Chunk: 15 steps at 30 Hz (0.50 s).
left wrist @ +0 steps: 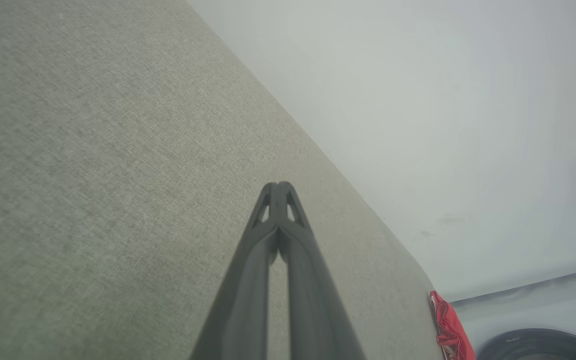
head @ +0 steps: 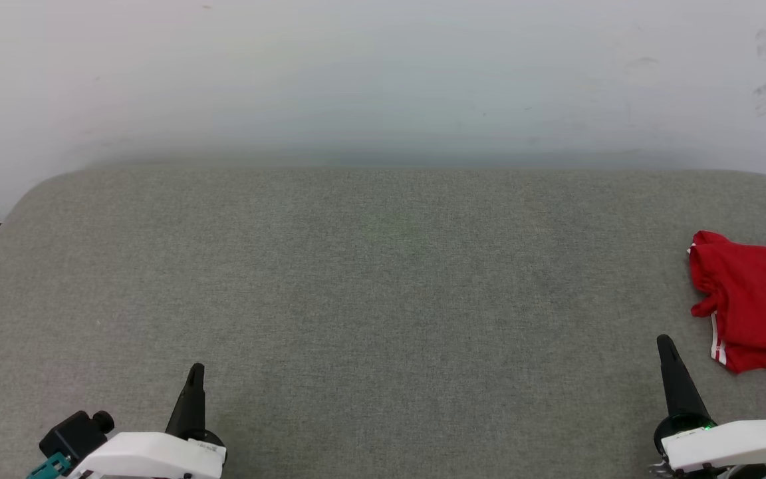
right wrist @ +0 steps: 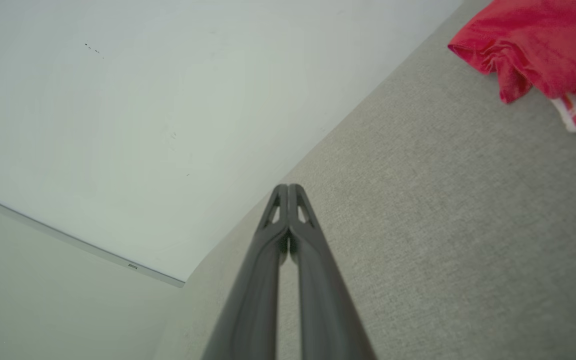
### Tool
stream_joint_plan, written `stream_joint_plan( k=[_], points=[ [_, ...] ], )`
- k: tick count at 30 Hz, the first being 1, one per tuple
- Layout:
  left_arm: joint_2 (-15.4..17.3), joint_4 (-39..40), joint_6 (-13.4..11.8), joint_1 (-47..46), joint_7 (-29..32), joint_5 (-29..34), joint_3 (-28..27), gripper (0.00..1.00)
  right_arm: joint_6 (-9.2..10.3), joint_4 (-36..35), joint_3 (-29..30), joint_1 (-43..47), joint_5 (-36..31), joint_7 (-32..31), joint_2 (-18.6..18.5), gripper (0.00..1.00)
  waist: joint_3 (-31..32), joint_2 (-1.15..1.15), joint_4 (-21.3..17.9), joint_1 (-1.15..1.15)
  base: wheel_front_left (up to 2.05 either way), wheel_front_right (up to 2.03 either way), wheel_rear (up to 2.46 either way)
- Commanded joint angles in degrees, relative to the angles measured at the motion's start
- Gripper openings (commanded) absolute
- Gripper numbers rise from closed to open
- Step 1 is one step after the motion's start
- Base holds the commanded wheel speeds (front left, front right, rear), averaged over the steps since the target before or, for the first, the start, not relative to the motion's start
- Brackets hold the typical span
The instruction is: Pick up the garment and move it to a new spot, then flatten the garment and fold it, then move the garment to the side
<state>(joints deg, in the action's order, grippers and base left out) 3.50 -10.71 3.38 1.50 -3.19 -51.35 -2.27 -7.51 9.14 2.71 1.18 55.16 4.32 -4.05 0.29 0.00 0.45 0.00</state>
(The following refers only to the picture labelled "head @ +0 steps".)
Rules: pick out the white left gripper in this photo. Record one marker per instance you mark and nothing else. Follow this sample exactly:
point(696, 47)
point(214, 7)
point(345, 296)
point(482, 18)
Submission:
point(150, 456)

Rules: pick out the red and white shirt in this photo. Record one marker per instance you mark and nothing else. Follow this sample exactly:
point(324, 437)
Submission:
point(762, 299)

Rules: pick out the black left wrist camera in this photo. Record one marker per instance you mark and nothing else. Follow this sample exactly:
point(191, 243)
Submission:
point(74, 432)

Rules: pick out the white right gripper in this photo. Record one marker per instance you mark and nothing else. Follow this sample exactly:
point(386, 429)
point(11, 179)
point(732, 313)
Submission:
point(735, 442)

